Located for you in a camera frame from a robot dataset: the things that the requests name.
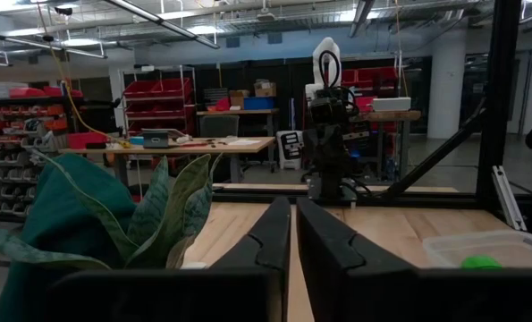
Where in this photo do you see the blue bin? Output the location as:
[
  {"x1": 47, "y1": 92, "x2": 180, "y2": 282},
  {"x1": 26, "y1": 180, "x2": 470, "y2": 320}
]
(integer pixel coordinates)
[{"x1": 242, "y1": 97, "x2": 276, "y2": 111}]

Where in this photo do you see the bright green plastic fruit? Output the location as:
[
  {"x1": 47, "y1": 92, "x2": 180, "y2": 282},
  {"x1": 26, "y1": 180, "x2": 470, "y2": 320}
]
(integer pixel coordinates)
[{"x1": 460, "y1": 254, "x2": 503, "y2": 270}]

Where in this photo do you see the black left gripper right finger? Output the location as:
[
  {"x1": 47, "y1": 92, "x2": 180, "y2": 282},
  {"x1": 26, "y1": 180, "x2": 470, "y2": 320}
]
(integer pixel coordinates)
[{"x1": 295, "y1": 198, "x2": 532, "y2": 322}]

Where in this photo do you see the clear plastic tupperware container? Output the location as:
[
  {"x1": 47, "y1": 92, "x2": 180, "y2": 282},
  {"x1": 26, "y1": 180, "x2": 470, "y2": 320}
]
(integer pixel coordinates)
[{"x1": 422, "y1": 229, "x2": 532, "y2": 270}]

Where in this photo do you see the silver angle bracket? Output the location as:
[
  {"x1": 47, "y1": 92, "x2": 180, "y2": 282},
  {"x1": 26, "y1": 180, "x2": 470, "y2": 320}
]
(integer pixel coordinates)
[{"x1": 491, "y1": 165, "x2": 528, "y2": 232}]

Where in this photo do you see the shelf with red bins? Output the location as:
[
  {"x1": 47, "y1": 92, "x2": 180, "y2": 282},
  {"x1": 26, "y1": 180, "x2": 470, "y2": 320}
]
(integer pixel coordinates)
[{"x1": 121, "y1": 65, "x2": 196, "y2": 136}]

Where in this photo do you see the snake plant in white pot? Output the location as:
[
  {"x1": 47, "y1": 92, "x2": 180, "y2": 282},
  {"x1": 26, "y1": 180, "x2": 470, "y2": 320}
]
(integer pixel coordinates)
[{"x1": 0, "y1": 150, "x2": 224, "y2": 272}]

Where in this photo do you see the white box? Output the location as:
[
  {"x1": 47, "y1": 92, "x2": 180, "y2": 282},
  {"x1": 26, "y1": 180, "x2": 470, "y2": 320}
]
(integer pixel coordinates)
[{"x1": 371, "y1": 97, "x2": 412, "y2": 113}]

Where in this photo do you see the yellow hanging cable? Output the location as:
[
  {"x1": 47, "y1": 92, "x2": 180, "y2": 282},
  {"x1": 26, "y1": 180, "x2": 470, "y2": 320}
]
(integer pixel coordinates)
[{"x1": 36, "y1": 0, "x2": 133, "y2": 149}]

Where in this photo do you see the rack of parts bins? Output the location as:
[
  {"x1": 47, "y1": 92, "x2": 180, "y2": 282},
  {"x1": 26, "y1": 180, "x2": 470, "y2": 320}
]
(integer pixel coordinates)
[{"x1": 0, "y1": 81, "x2": 71, "y2": 225}]

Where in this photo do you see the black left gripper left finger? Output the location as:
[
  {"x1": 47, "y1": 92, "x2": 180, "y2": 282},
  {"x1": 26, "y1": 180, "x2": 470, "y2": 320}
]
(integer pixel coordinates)
[{"x1": 46, "y1": 196, "x2": 292, "y2": 322}]

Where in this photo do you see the wooden workbench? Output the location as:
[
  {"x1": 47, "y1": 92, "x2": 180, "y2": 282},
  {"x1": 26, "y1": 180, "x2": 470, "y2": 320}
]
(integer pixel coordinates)
[{"x1": 59, "y1": 135, "x2": 277, "y2": 185}]

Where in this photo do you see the teal cloth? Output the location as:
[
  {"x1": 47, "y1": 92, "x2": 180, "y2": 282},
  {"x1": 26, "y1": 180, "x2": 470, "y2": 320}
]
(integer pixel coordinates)
[{"x1": 0, "y1": 153, "x2": 138, "y2": 322}]

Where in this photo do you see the cardboard box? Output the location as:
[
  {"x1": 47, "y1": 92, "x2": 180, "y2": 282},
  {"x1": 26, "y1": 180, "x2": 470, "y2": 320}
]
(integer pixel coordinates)
[{"x1": 253, "y1": 80, "x2": 278, "y2": 98}]

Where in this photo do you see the black aluminium table frame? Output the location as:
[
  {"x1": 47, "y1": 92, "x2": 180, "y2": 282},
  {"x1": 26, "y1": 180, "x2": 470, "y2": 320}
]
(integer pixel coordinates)
[{"x1": 211, "y1": 0, "x2": 532, "y2": 238}]

